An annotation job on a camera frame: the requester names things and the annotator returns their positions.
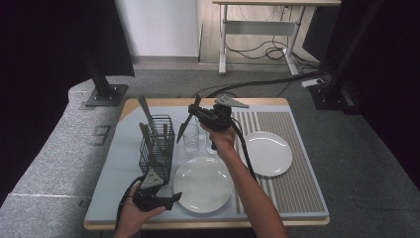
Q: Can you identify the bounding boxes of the black metal frame stand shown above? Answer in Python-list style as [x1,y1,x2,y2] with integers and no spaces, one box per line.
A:
[310,0,386,115]

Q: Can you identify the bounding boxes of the black stand with base plate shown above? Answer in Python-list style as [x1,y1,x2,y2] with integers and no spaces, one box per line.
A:
[83,49,130,108]

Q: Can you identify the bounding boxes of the striped grey placemat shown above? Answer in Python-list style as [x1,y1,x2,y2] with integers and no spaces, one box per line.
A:
[226,111,328,215]

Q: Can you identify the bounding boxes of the black wire cutlery basket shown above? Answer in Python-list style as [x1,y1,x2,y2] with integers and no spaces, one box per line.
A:
[138,114,176,185]

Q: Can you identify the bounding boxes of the white standing desk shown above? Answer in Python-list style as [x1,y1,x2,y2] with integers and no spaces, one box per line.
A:
[212,0,343,76]

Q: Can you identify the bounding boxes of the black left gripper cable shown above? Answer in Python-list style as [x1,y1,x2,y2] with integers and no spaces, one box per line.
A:
[114,175,147,232]

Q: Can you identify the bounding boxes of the white power strip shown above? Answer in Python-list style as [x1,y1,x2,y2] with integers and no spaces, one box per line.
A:
[301,77,326,89]

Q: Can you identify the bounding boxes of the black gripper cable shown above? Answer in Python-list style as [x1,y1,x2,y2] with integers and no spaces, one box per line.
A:
[114,175,147,232]
[230,118,260,183]

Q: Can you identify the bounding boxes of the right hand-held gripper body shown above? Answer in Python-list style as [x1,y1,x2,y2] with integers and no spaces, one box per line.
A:
[197,94,251,133]

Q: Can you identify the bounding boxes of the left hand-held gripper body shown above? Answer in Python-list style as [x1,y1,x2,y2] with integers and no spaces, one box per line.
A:
[132,169,166,213]

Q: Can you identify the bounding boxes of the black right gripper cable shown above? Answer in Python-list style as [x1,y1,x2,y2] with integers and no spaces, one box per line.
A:
[230,118,260,183]

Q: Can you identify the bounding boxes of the long silver cutlery piece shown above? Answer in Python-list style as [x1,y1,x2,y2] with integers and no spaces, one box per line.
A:
[137,94,158,142]

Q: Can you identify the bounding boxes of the white round plate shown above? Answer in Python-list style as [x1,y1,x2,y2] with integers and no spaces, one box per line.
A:
[172,156,235,214]
[242,131,294,178]

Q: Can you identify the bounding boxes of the black curtain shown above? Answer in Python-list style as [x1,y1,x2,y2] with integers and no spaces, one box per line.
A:
[302,0,420,182]

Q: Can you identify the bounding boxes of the person's right hand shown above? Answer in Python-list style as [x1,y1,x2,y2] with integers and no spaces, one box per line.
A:
[199,122,238,157]

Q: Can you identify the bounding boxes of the short silver cutlery piece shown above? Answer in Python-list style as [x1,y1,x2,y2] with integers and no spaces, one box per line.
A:
[139,122,156,164]

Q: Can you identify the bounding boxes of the person's left hand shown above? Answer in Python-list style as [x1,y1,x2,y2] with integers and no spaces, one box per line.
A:
[114,182,166,236]

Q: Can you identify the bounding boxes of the tangled cables under desk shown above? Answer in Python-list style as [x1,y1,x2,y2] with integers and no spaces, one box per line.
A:
[224,5,323,68]

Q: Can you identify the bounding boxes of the clear drinking glass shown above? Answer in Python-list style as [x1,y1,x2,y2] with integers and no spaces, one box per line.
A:
[205,130,219,156]
[194,115,212,142]
[180,123,201,156]

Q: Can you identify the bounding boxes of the black floor cable bundle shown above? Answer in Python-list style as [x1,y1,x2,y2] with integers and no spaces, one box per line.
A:
[191,67,328,99]

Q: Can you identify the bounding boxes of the light blue table mat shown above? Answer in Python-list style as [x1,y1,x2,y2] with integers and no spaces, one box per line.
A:
[86,104,331,223]

